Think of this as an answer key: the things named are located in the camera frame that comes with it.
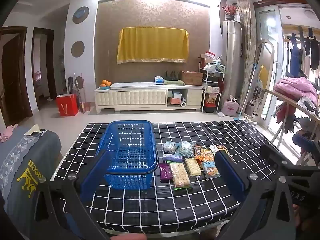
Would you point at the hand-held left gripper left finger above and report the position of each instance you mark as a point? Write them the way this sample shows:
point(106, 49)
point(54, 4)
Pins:
point(91, 177)

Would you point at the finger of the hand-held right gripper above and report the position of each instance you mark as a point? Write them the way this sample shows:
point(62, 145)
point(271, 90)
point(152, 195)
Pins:
point(275, 155)
point(302, 141)

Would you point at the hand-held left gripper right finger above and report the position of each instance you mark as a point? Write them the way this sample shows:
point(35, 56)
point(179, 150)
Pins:
point(230, 173)

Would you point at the cartoon print snack packet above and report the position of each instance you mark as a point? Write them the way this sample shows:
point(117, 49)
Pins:
point(210, 171)

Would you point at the orange white swirl packet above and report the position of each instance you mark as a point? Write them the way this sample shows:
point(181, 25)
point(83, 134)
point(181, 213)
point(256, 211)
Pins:
point(217, 148)

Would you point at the small cracker packet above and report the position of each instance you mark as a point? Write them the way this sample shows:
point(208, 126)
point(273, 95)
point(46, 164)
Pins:
point(193, 167)

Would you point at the dark orange snack packet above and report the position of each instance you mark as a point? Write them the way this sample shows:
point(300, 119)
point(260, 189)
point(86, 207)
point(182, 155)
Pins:
point(199, 152)

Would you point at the blue plastic basket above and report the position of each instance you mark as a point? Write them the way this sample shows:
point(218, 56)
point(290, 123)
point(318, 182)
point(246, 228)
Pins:
point(130, 177)

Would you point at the large cracker packet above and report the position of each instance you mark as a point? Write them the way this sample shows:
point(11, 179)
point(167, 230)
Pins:
point(180, 176)

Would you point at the clear blue bread packet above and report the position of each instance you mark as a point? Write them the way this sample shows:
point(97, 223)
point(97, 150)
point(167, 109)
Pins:
point(170, 147)
point(186, 148)

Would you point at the light purple candy stick pack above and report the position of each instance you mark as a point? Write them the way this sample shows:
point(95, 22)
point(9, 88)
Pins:
point(172, 158)

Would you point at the dark purple snack packet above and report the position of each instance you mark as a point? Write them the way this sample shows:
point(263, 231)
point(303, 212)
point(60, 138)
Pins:
point(165, 172)

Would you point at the person's right hand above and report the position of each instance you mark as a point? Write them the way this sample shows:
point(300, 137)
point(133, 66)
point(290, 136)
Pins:
point(300, 213)

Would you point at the dark red garments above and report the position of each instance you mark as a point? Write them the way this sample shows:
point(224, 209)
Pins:
point(285, 115)

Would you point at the wooden clothes rack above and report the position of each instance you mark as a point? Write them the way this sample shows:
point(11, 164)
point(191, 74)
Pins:
point(287, 99)

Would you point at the pink quilt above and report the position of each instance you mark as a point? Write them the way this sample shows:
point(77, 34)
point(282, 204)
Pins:
point(295, 87)

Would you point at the black checkered tablecloth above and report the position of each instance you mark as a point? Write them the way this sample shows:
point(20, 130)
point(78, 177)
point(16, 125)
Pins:
point(175, 205)

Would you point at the pink bag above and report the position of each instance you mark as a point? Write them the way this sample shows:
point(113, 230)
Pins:
point(231, 107)

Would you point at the grey folded clothes pile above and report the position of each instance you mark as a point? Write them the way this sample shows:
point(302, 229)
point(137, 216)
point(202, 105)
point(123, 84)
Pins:
point(25, 170)

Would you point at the cream cloth piece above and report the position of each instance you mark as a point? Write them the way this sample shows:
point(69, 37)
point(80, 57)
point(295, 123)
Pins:
point(33, 130)

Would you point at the red paper bag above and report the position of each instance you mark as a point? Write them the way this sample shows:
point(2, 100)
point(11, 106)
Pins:
point(67, 105)

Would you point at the white paper roll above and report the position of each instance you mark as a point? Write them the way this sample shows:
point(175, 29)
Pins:
point(183, 103)

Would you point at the broom with dustpan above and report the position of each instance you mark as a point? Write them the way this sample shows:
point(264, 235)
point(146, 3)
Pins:
point(81, 92)

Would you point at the white rack shelf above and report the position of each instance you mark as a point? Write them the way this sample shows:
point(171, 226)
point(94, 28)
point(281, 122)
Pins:
point(212, 87)

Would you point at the white TV cabinet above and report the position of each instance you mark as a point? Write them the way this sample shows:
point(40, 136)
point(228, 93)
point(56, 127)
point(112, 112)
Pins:
point(130, 97)

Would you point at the hanging dark clothes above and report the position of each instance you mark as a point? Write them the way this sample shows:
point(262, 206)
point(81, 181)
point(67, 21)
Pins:
point(312, 52)

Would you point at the orange box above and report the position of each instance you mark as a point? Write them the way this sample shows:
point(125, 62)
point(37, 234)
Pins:
point(174, 100)

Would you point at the teal box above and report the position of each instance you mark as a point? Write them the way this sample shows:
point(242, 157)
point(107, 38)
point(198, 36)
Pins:
point(177, 95)

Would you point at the pink cloth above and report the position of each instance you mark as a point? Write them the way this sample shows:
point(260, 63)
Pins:
point(7, 132)

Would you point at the pile of oranges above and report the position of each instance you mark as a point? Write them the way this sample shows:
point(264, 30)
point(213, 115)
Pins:
point(105, 83)

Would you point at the patterned curtain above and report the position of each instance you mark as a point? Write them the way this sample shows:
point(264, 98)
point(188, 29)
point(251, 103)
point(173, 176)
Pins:
point(248, 55)

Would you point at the white foam pad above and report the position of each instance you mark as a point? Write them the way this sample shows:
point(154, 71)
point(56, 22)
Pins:
point(135, 85)

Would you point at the cardboard box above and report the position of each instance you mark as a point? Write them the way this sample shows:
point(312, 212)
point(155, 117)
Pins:
point(191, 77)

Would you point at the silver standing air conditioner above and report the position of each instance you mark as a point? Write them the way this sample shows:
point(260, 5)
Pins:
point(232, 60)

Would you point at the green folded cloth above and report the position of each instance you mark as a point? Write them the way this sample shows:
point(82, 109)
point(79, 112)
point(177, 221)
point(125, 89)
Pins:
point(173, 82)

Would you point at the black router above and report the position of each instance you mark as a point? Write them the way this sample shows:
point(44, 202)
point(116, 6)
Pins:
point(171, 75)

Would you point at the glass balcony door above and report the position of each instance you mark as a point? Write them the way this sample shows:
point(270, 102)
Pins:
point(268, 30)

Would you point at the blue tissue box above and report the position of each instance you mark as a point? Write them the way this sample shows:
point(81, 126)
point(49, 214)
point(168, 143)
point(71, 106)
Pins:
point(158, 80)

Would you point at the red white box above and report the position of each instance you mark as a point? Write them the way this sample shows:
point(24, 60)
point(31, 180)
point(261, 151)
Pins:
point(208, 54)

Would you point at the dark wooden door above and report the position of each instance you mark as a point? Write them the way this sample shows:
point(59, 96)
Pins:
point(12, 75)

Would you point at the yellow cloth cover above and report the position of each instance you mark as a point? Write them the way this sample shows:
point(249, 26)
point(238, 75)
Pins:
point(152, 45)

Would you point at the vase of red flowers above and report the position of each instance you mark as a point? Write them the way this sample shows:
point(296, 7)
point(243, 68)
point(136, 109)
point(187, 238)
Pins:
point(230, 11)

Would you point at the dark wooden door frame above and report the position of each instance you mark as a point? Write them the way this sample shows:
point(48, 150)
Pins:
point(52, 62)

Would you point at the brown round wall disc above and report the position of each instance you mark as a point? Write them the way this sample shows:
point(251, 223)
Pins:
point(77, 48)

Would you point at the blue round wall plate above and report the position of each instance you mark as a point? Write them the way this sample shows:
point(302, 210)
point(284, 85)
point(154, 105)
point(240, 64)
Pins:
point(80, 15)

